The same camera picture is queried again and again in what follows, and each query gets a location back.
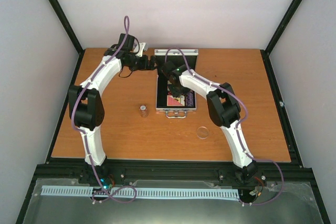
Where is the red playing card deck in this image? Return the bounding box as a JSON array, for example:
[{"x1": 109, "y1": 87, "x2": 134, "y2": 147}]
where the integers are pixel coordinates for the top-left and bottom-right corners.
[{"x1": 166, "y1": 95, "x2": 185, "y2": 106}]

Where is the purple poker chip tube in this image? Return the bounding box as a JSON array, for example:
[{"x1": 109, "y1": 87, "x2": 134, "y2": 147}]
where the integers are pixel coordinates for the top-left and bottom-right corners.
[{"x1": 185, "y1": 92, "x2": 195, "y2": 108}]

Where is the aluminium poker case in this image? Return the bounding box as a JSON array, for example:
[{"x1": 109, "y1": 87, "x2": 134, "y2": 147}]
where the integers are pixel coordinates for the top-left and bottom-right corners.
[{"x1": 154, "y1": 49, "x2": 199, "y2": 119}]

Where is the orange poker chip tube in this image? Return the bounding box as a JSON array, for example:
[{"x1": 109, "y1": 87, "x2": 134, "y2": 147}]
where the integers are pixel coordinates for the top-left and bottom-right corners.
[{"x1": 139, "y1": 104, "x2": 149, "y2": 118}]

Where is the clear round tube lid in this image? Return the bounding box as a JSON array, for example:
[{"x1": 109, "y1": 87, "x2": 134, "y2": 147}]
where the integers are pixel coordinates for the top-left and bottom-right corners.
[{"x1": 196, "y1": 126, "x2": 209, "y2": 139}]

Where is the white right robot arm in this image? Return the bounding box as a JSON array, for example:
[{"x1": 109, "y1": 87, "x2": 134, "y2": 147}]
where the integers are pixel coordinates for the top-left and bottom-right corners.
[{"x1": 162, "y1": 61, "x2": 257, "y2": 184}]

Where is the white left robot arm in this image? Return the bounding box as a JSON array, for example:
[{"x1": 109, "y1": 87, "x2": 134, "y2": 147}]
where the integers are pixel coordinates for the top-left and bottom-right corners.
[{"x1": 68, "y1": 34, "x2": 155, "y2": 184}]

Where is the black aluminium frame rail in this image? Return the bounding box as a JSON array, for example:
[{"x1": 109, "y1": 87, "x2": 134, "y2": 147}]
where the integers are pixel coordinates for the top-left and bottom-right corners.
[{"x1": 48, "y1": 0, "x2": 84, "y2": 54}]

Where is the light blue cable duct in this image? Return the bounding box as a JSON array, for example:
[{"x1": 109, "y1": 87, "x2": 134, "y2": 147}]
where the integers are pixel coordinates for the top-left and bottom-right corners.
[{"x1": 40, "y1": 185, "x2": 239, "y2": 201}]

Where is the black front frame rail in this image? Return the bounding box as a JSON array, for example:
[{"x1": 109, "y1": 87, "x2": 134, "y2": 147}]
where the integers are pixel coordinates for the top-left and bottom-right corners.
[{"x1": 33, "y1": 158, "x2": 314, "y2": 185}]

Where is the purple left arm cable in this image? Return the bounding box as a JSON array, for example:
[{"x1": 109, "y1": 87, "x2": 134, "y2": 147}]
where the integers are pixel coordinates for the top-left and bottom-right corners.
[{"x1": 69, "y1": 15, "x2": 137, "y2": 204}]

